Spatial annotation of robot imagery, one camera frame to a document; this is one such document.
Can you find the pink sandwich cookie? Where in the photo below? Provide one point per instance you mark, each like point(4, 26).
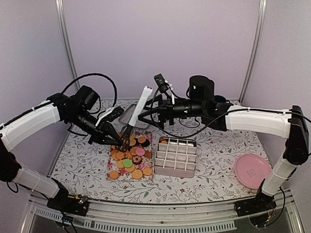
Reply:
point(140, 151)

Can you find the beige embossed round biscuit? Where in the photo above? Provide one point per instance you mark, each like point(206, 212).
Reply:
point(137, 174)

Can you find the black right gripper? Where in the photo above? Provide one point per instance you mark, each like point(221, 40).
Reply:
point(167, 114)

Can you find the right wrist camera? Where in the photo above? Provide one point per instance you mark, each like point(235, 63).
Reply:
point(163, 84)

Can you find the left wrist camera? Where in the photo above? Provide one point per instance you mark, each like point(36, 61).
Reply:
point(109, 115)

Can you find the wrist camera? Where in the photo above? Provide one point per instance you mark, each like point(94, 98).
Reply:
point(109, 115)
point(163, 84)

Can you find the metal serving tongs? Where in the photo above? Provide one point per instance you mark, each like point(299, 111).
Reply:
point(127, 132)

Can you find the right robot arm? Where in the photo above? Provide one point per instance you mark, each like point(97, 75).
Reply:
point(224, 116)

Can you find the aluminium front rail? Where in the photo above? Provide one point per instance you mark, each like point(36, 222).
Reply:
point(115, 217)

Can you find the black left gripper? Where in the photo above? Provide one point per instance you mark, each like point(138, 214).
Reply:
point(101, 132)

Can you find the pink divided cookie tin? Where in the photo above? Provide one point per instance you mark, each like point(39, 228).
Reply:
point(176, 157)

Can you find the green sandwich cookie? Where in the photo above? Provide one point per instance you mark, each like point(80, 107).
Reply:
point(127, 163)

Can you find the pink plate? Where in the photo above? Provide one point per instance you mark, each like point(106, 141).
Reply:
point(251, 170)

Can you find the left metal frame post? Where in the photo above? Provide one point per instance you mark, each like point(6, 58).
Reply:
point(65, 37)

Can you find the chocolate sprinkle donut cookie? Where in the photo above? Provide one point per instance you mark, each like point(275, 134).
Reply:
point(137, 160)

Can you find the tan round cookie on black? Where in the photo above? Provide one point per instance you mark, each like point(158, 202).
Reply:
point(142, 140)

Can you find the right metal frame post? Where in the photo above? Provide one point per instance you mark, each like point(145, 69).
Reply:
point(254, 50)

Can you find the floral rectangular tray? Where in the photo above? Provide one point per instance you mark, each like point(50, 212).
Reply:
point(116, 157)

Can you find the metal frame post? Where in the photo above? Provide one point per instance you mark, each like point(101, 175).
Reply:
point(254, 50)
point(65, 37)

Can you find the dark blue mug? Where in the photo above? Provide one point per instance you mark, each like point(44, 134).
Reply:
point(221, 99)

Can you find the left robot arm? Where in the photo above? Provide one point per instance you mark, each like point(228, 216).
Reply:
point(58, 107)

